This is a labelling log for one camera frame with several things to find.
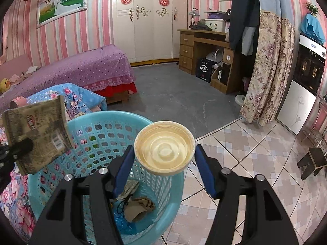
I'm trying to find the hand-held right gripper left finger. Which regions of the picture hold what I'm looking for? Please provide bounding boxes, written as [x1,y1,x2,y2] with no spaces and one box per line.
[29,145,135,245]

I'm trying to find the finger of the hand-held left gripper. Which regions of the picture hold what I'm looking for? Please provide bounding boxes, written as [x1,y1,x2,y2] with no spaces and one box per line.
[10,139,34,160]

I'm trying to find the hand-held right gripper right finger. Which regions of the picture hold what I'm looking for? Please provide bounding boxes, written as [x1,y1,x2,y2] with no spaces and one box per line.
[195,144,299,245]

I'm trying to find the olive printed packet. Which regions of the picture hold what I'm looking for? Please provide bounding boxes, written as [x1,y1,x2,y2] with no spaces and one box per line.
[2,96,74,176]

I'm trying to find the brown cardboard tube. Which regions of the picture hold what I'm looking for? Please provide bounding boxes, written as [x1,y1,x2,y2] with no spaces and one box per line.
[125,196,156,222]

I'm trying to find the blue plastic bag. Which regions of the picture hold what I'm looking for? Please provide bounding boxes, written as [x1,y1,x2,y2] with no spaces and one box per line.
[112,202,133,233]

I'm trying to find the light blue plastic basket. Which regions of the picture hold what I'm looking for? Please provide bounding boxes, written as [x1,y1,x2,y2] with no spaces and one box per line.
[27,110,185,245]

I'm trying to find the pink mug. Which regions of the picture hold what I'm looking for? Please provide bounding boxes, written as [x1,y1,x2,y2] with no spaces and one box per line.
[10,96,27,109]

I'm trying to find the pink headboard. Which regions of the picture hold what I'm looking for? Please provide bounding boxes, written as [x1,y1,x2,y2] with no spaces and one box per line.
[0,53,34,82]

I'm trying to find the black tall box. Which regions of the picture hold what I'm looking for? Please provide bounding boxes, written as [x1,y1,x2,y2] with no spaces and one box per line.
[218,64,230,85]

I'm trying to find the bed with purple cover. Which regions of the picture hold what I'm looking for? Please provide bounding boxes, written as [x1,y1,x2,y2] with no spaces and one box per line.
[0,45,137,113]

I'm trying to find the black printed carton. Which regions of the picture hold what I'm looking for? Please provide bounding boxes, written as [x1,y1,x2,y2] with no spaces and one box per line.
[196,58,216,83]

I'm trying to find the black stool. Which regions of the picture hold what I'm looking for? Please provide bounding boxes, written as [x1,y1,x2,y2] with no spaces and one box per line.
[297,147,327,180]

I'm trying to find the white water dispenser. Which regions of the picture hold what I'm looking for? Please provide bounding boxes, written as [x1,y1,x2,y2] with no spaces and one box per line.
[276,34,327,136]

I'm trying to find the white round appliance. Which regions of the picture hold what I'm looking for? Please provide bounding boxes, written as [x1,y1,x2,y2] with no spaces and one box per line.
[211,50,225,64]

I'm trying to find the floral folded mattress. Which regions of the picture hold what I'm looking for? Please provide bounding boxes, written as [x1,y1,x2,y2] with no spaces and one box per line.
[240,10,295,127]

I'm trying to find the wooden desk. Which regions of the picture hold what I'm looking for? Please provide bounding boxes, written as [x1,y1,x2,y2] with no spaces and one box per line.
[177,29,244,94]

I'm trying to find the grey hanging garment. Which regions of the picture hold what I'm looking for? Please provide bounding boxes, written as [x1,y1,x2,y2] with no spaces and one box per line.
[241,26,256,56]

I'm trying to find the white wardrobe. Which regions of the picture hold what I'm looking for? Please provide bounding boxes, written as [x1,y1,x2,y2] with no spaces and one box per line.
[112,0,188,63]

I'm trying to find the dark folded clothes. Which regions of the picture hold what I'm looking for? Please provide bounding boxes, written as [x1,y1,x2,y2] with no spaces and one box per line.
[189,24,212,31]

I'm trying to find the white storage box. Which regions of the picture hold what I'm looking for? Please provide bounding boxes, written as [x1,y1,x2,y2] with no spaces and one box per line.
[206,18,226,32]

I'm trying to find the framed wedding picture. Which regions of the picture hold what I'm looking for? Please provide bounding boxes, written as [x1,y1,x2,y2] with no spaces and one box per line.
[36,0,88,28]

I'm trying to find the desk lamp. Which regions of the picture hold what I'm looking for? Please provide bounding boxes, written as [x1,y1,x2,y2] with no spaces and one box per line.
[188,8,200,28]

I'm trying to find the purple flat box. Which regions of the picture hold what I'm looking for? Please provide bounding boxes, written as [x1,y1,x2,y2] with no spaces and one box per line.
[204,10,230,21]

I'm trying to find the dark hanging coat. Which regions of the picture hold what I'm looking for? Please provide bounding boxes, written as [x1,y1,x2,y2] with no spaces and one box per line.
[228,0,261,50]

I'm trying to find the blue cloth cover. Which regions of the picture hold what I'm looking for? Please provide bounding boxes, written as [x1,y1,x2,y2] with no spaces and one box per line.
[300,13,326,44]

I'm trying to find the small green plant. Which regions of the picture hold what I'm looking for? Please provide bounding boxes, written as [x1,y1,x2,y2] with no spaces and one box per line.
[305,2,320,16]

